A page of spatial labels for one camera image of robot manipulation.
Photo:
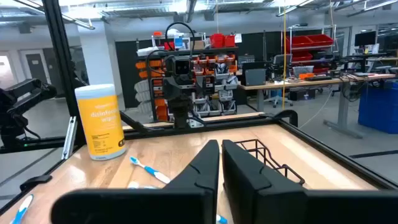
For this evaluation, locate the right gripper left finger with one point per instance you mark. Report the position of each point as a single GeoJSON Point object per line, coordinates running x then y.
{"type": "Point", "coordinates": [174, 205]}

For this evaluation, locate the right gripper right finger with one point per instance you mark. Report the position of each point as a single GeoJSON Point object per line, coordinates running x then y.
{"type": "Point", "coordinates": [267, 202]}

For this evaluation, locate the blue toothbrush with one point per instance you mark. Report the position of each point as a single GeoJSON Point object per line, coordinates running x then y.
{"type": "Point", "coordinates": [151, 170]}
{"type": "Point", "coordinates": [21, 210]}
{"type": "Point", "coordinates": [136, 185]}
{"type": "Point", "coordinates": [221, 219]}

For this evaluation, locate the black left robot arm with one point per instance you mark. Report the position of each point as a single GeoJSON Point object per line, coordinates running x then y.
{"type": "Point", "coordinates": [180, 112]}

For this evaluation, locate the parts rack with orange bins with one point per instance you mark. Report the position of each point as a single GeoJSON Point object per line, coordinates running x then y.
{"type": "Point", "coordinates": [224, 74]}

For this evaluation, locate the red storage bin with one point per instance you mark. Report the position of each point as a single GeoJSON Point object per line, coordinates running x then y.
{"type": "Point", "coordinates": [217, 40]}
{"type": "Point", "coordinates": [230, 40]}

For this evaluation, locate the grey equipment case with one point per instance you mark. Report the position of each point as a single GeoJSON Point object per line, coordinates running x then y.
{"type": "Point", "coordinates": [255, 76]}

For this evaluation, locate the clear plastic cup with lid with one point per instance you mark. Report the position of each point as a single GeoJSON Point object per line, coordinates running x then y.
{"type": "Point", "coordinates": [99, 124]}

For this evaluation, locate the wooden workbench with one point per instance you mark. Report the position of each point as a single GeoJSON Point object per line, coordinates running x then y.
{"type": "Point", "coordinates": [311, 83]}

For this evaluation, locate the black table clamp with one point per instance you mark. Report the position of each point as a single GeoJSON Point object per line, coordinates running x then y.
{"type": "Point", "coordinates": [35, 182]}

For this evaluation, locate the shelf with red bins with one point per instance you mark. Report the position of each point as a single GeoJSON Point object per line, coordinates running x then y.
{"type": "Point", "coordinates": [311, 40]}

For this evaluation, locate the blue storage container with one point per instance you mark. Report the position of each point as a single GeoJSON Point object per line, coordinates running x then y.
{"type": "Point", "coordinates": [379, 109]}

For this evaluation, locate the black computer monitor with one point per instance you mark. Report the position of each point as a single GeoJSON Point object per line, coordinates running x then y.
{"type": "Point", "coordinates": [365, 39]}

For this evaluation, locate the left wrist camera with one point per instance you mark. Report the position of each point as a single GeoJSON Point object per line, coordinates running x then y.
{"type": "Point", "coordinates": [182, 66]}

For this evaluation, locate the silver metal bracket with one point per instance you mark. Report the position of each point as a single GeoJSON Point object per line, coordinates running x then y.
{"type": "Point", "coordinates": [69, 138]}

